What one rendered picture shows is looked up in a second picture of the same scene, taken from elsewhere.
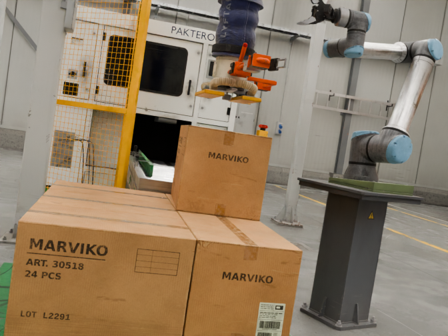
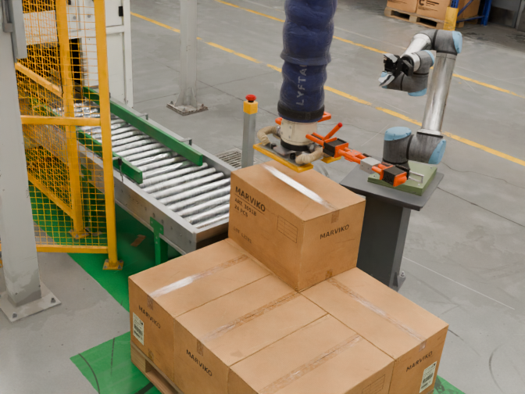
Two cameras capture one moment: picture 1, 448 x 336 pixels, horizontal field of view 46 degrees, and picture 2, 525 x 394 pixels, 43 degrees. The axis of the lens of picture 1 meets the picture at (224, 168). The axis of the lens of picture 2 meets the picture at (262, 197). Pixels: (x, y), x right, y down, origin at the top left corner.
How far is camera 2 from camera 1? 2.32 m
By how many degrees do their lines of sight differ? 38
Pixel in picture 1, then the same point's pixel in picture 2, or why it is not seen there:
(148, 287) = not seen: outside the picture
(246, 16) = (323, 79)
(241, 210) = (344, 266)
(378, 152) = (420, 157)
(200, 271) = (394, 376)
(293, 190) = (189, 69)
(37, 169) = (24, 230)
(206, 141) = (318, 227)
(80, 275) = not seen: outside the picture
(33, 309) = not seen: outside the picture
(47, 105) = (17, 156)
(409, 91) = (441, 93)
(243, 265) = (417, 356)
